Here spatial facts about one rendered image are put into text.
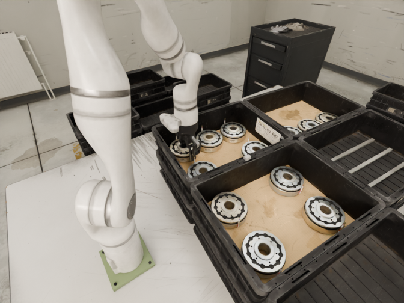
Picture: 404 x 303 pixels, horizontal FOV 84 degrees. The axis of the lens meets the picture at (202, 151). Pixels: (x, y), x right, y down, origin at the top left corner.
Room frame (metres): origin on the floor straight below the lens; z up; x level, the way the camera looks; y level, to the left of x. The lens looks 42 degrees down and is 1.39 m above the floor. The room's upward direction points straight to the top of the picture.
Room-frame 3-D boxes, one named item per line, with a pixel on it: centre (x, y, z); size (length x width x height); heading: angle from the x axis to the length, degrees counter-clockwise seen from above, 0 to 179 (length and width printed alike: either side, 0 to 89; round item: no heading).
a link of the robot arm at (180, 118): (0.59, 0.06, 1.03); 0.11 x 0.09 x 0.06; 124
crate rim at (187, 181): (0.62, -0.06, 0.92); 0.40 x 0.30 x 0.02; 119
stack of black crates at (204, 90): (1.72, 0.00, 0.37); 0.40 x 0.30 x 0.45; 125
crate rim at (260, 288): (0.36, -0.21, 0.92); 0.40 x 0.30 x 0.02; 119
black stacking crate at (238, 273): (0.36, -0.21, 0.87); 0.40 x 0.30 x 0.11; 119
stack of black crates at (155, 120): (1.50, 0.33, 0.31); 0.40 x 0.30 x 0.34; 125
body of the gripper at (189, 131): (0.60, 0.05, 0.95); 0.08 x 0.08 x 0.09
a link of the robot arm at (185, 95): (0.59, 0.04, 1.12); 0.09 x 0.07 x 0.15; 65
